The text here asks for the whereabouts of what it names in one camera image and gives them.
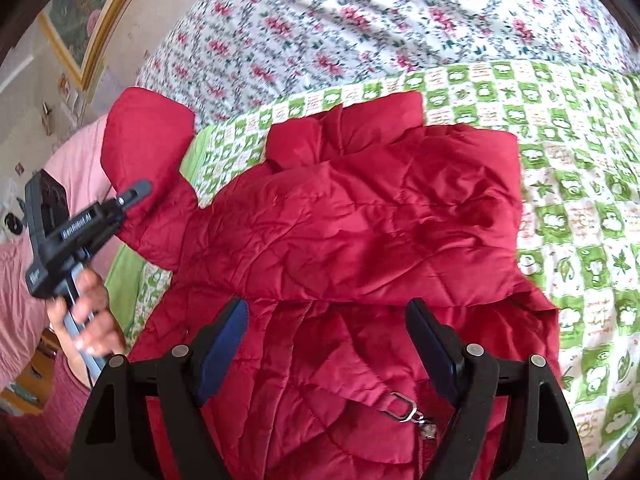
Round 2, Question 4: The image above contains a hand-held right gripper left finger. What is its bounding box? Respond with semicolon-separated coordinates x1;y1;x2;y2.
64;297;250;480

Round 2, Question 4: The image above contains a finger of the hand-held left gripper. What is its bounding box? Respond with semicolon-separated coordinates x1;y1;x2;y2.
116;180;152;213

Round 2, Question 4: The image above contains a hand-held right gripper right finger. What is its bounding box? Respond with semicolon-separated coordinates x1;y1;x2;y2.
406;298;588;480

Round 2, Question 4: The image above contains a red quilted jacket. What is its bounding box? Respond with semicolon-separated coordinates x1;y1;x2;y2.
100;86;563;480

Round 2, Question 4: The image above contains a person's left hand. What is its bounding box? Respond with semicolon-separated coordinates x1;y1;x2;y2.
47;270;126;359

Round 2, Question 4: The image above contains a pink blanket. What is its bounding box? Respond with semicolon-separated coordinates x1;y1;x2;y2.
0;112;128;386

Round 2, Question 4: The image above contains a wooden stool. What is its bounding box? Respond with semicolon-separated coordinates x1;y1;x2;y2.
0;340;57;417

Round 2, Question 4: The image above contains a person's pink knit clothing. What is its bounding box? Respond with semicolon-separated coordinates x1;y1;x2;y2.
5;352;108;480

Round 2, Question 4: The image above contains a green checked printed blanket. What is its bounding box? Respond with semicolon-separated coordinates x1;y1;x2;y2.
102;60;640;476

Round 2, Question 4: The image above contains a floral duvet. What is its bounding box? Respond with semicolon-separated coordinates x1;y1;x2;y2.
135;0;636;131

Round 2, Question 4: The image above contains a gold framed wall picture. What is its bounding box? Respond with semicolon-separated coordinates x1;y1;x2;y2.
37;0;162;92

